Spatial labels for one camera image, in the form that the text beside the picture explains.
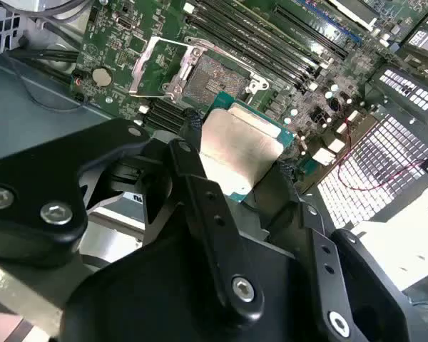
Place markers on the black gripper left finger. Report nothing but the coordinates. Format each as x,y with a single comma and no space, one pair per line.
32,178

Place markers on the silver green CPU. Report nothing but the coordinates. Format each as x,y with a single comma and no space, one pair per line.
242,149

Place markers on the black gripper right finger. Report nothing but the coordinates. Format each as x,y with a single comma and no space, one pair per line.
328,270

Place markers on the metal socket cover frame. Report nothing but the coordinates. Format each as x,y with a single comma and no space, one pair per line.
140,69

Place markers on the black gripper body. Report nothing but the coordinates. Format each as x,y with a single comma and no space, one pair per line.
157,292

